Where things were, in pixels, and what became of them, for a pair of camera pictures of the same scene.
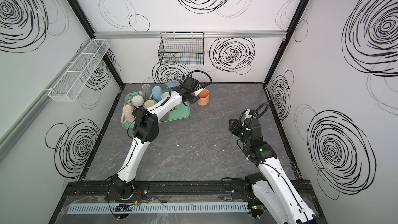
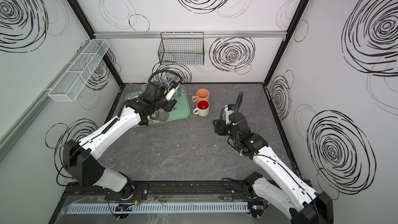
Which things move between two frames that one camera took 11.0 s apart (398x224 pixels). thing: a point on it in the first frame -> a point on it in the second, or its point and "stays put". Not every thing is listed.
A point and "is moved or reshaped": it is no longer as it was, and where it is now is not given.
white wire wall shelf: [68, 88] stays put
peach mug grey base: [204, 96] stays put
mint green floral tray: [134, 100] stays put
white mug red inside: [165, 94] is moved or reshaped
